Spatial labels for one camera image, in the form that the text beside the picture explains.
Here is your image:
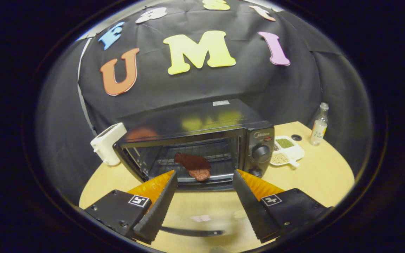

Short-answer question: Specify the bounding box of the black toaster oven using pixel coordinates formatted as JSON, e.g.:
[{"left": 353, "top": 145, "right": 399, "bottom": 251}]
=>
[{"left": 113, "top": 99, "right": 276, "bottom": 238}]

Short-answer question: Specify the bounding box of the white divided dish with grains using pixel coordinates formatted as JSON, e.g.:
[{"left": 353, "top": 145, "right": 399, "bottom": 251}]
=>
[{"left": 269, "top": 136, "right": 305, "bottom": 168}]

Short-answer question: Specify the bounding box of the white toaster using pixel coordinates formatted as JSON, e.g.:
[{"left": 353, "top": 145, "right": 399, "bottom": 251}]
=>
[{"left": 90, "top": 122, "right": 127, "bottom": 166}]

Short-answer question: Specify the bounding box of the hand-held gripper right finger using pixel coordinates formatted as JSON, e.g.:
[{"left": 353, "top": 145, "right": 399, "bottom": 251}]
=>
[{"left": 232, "top": 169, "right": 333, "bottom": 244}]

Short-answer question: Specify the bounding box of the black backdrop cloth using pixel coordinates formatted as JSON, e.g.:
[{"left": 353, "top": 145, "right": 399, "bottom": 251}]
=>
[{"left": 36, "top": 0, "right": 373, "bottom": 204}]

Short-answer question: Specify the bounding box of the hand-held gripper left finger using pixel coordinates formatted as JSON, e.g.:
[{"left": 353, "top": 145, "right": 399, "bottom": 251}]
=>
[{"left": 84, "top": 170, "right": 178, "bottom": 245}]

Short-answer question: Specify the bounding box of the clear plastic bottle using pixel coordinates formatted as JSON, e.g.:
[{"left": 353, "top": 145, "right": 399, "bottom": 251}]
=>
[{"left": 310, "top": 102, "right": 329, "bottom": 146}]

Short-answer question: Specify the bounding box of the brown meat piece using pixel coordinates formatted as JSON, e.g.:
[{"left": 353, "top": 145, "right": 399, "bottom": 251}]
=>
[{"left": 174, "top": 153, "right": 212, "bottom": 182}]

